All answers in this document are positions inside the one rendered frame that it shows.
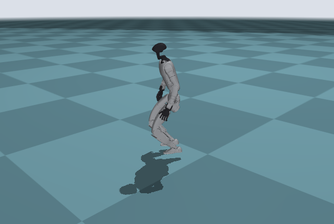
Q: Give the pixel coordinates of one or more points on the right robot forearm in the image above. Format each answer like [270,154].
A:
[163,84]

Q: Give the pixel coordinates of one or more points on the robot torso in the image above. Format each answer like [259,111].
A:
[166,78]

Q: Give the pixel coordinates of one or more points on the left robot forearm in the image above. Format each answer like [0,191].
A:
[172,97]

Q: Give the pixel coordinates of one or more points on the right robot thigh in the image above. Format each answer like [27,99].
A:
[158,106]

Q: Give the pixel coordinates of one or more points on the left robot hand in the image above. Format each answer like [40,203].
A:
[165,113]

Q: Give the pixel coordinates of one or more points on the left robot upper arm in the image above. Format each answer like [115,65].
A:
[170,72]

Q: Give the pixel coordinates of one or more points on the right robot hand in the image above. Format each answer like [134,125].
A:
[160,93]

